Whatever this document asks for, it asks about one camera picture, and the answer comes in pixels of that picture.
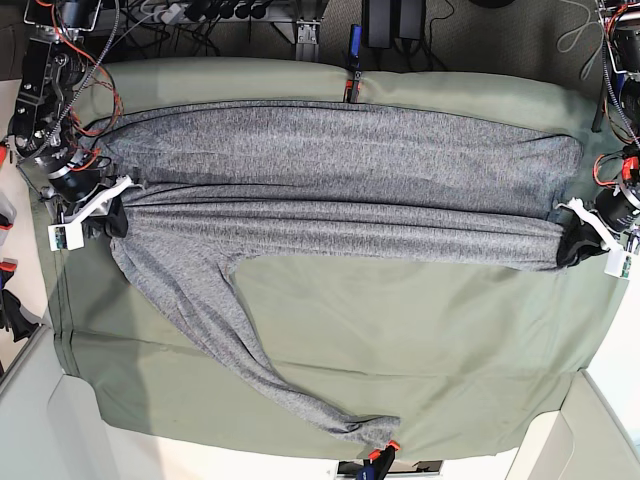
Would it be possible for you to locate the orange black tools left floor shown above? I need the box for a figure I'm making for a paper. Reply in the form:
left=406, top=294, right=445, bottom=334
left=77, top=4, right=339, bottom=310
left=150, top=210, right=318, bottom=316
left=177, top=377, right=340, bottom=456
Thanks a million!
left=1, top=193, right=39, bottom=343

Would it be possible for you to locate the aluminium frame bracket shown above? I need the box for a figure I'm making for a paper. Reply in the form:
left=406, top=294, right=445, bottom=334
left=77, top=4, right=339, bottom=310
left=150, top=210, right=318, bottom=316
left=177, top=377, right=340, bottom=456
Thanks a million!
left=295, top=21, right=320, bottom=62

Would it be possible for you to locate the blue orange clamp top centre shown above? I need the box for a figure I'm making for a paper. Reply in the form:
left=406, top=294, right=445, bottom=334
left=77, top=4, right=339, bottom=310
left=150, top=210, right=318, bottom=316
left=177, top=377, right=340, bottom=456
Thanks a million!
left=343, top=24, right=362, bottom=103

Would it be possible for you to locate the red handled tool left edge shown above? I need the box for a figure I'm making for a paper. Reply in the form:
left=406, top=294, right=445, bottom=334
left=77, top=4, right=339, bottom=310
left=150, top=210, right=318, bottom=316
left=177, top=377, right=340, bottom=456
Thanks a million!
left=0, top=136, right=10, bottom=168

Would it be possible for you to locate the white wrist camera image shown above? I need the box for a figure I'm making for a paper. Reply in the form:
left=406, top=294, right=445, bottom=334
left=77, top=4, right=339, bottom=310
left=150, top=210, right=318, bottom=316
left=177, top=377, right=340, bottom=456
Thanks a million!
left=47, top=222, right=84, bottom=252
left=604, top=250, right=636, bottom=280

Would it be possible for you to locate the white power strip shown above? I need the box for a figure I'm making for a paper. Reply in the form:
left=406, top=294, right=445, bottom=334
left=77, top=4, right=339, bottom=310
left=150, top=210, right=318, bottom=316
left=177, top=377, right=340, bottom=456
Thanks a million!
left=139, top=1, right=187, bottom=25

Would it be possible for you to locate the orange blue clamp bottom centre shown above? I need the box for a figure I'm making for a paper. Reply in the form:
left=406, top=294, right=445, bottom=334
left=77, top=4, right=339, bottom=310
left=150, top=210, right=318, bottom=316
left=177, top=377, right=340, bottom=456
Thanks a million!
left=356, top=440, right=400, bottom=480

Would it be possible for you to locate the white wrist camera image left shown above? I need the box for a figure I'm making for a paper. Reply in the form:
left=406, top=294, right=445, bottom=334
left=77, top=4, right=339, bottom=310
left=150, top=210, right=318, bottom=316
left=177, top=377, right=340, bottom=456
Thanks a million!
left=47, top=222, right=84, bottom=252

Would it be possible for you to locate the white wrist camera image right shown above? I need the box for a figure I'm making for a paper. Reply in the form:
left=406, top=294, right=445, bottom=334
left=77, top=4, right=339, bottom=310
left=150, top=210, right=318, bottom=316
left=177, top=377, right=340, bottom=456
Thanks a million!
left=604, top=250, right=636, bottom=280

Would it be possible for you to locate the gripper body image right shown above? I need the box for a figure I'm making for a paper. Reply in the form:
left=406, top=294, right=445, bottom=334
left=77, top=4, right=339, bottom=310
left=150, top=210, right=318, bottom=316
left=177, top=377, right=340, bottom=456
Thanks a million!
left=558, top=187, right=639, bottom=250

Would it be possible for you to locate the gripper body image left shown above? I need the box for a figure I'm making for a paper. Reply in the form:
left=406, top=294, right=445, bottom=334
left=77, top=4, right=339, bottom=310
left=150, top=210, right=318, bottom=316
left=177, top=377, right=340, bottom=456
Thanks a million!
left=42, top=159, right=133, bottom=224

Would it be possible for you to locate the green table cloth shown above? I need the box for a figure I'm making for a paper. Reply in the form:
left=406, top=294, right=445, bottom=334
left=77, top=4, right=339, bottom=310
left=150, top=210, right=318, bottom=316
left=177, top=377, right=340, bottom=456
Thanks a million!
left=32, top=58, right=626, bottom=460

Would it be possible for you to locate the grey heathered T-shirt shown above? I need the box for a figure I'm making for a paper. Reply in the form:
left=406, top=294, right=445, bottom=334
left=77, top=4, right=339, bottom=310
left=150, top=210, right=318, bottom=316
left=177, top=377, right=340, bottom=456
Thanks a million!
left=102, top=102, right=583, bottom=446

